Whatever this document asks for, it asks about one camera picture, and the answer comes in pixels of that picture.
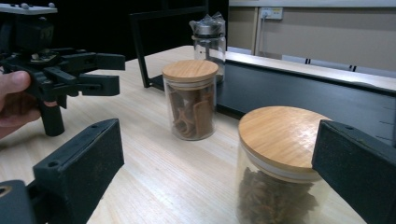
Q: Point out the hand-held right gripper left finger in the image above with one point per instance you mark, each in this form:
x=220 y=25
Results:
x=77 y=168

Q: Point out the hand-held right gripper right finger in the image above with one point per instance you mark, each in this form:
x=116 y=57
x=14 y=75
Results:
x=358 y=168

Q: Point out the cinnamon jar with wooden lid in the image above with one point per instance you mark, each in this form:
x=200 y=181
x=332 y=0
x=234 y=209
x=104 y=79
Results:
x=190 y=71

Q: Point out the star anise jar wooden lid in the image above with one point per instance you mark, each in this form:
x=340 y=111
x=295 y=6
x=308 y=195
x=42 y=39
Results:
x=277 y=140

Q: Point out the glass jar with silver lid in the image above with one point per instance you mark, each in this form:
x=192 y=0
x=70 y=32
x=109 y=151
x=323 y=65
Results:
x=210 y=46

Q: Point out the black metal two-tier rack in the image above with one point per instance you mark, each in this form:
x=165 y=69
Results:
x=280 y=90

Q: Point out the beige desk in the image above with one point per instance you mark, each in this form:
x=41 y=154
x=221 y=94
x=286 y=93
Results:
x=327 y=37

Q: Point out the white wall power outlet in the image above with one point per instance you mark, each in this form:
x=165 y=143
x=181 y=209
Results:
x=271 y=13

